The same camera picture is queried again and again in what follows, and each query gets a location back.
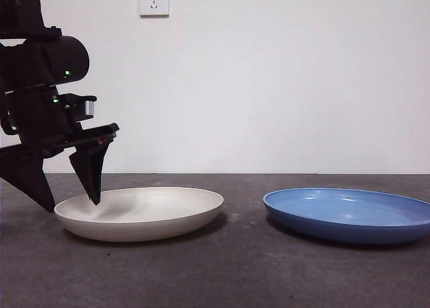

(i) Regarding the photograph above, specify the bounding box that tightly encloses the blue plate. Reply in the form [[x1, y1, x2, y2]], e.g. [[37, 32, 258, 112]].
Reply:
[[263, 186, 430, 245]]

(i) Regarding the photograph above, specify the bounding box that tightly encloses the left gripper's grey camera box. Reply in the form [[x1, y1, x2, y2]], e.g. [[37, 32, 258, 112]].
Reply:
[[67, 94, 98, 122]]

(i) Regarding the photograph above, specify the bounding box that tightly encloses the white wall socket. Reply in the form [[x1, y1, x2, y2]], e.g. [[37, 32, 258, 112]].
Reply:
[[140, 0, 171, 19]]

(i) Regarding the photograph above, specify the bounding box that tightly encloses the white plate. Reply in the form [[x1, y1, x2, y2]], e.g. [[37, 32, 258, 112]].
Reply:
[[53, 186, 225, 243]]

